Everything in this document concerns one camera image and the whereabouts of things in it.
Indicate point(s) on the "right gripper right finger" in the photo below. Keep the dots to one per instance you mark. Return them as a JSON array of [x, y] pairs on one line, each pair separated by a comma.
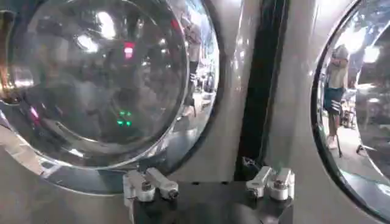
[[275, 184]]

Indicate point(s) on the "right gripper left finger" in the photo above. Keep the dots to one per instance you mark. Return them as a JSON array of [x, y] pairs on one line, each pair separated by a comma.
[[145, 183]]

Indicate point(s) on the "grey dryer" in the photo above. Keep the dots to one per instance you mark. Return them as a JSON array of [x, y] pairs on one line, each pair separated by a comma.
[[301, 128], [201, 146]]

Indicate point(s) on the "round glass dryer door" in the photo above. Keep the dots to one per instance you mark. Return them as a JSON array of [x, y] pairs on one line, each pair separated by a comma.
[[356, 100], [100, 82]]

